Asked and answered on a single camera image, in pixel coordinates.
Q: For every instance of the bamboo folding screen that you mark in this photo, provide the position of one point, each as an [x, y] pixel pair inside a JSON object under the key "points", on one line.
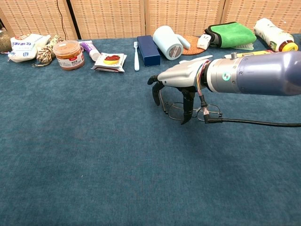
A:
{"points": [[108, 18]]}

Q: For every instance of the blue carpet table cloth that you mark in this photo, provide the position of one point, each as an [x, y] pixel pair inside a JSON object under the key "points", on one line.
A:
{"points": [[94, 153]]}

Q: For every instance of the white plastic spoon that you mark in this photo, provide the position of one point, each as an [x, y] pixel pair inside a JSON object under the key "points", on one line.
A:
{"points": [[204, 57]]}

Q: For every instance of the light blue toothbrush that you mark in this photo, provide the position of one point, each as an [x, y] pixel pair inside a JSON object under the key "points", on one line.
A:
{"points": [[136, 61]]}

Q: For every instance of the small white box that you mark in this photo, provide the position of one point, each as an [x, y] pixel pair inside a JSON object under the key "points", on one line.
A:
{"points": [[202, 42]]}

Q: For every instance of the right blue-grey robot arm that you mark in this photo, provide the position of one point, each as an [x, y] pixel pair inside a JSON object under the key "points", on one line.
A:
{"points": [[258, 73]]}

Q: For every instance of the purple white toothpaste tube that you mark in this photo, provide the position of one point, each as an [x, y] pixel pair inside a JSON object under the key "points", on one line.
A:
{"points": [[90, 48]]}

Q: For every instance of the pale green scrub brush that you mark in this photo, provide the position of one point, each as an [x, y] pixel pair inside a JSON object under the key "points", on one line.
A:
{"points": [[244, 47]]}

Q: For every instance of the white cake snack packet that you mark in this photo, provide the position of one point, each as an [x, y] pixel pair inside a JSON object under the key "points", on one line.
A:
{"points": [[110, 61]]}

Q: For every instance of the folded green towel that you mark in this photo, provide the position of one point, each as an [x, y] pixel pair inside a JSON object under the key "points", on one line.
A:
{"points": [[232, 34]]}

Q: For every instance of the white bottle yellow cap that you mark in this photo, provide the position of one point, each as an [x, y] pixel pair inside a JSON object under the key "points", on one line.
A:
{"points": [[270, 35]]}

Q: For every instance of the white printed powder bag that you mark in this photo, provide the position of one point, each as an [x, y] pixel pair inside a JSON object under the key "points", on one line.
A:
{"points": [[24, 47]]}

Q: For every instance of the razor in yellow blister pack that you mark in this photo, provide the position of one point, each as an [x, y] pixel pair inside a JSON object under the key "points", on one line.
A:
{"points": [[254, 53]]}

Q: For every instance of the dark blue rectangular box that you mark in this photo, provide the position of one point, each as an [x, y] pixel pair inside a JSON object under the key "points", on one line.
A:
{"points": [[148, 50]]}

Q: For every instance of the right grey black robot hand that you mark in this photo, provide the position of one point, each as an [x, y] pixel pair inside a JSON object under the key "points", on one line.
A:
{"points": [[181, 75]]}

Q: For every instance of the black tripod pole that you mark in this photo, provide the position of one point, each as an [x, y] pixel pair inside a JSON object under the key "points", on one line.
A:
{"points": [[73, 20]]}

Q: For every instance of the plastic jar brown powder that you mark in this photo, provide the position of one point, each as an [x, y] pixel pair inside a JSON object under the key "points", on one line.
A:
{"points": [[69, 56]]}

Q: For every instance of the round woven brown coaster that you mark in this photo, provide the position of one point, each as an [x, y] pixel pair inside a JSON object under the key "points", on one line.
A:
{"points": [[193, 46]]}

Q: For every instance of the light blue mug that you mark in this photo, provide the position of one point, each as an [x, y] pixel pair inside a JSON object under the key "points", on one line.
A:
{"points": [[167, 41]]}

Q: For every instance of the black thin-frame eyeglasses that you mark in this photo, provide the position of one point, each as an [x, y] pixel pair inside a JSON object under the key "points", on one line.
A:
{"points": [[175, 113]]}

